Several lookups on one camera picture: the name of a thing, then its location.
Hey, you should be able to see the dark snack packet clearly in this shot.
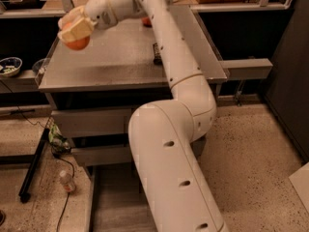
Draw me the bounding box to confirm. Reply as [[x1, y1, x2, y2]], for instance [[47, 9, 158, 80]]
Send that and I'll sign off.
[[153, 43, 162, 65]]

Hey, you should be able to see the red apple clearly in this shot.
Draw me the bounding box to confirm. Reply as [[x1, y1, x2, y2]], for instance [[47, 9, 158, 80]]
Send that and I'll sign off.
[[142, 17, 152, 27]]

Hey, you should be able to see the blue patterned bowl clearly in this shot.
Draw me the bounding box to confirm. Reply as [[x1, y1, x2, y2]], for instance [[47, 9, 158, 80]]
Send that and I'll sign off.
[[0, 57, 22, 77]]

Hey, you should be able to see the grey drawer cabinet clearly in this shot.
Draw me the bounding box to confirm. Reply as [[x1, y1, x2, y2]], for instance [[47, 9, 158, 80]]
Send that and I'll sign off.
[[38, 5, 228, 179]]

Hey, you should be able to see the clear glass bowl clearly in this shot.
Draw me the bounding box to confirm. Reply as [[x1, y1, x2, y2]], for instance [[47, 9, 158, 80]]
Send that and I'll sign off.
[[32, 58, 50, 75]]

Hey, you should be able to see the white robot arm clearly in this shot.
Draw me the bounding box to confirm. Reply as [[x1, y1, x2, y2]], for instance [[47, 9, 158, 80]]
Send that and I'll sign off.
[[58, 0, 229, 232]]

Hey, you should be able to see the black stand leg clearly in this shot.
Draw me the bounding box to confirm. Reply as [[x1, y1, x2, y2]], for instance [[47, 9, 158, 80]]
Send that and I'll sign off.
[[18, 129, 49, 203]]

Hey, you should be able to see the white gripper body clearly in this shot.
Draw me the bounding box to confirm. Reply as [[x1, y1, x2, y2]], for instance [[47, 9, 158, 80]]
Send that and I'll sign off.
[[85, 0, 118, 30]]

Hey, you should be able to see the bottom grey drawer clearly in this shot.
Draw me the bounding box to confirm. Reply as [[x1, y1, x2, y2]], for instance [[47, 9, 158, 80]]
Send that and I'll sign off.
[[86, 162, 157, 232]]

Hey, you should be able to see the green snack bag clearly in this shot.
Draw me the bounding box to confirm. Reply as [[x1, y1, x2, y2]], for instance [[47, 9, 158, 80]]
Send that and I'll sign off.
[[48, 124, 70, 154]]

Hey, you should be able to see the clear plastic bottle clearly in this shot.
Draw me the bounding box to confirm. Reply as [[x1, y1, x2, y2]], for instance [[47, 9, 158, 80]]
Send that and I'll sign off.
[[59, 170, 75, 192]]

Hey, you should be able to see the grey drawer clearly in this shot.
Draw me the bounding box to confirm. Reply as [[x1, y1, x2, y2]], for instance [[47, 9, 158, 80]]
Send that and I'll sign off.
[[86, 162, 157, 232], [52, 107, 131, 138], [71, 145, 131, 166]]

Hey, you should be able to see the black cable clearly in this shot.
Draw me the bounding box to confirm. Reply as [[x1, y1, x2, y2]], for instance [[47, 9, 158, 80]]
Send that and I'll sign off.
[[0, 80, 75, 232]]

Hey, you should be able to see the grey side shelf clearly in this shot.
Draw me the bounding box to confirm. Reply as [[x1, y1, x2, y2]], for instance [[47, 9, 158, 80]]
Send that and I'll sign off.
[[220, 58, 273, 80]]

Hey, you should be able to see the top grey drawer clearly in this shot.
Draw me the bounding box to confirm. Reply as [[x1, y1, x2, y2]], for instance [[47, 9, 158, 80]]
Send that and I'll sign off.
[[52, 107, 131, 138]]

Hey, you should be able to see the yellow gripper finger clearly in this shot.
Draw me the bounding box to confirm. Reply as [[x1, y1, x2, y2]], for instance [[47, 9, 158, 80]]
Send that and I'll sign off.
[[58, 17, 97, 44], [58, 6, 87, 30]]

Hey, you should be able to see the middle grey drawer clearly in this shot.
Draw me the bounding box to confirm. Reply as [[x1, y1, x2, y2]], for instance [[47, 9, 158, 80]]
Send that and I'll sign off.
[[71, 145, 131, 166]]

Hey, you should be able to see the orange fruit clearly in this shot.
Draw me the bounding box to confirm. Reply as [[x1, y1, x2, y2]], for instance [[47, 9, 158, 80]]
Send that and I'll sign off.
[[59, 26, 91, 50]]

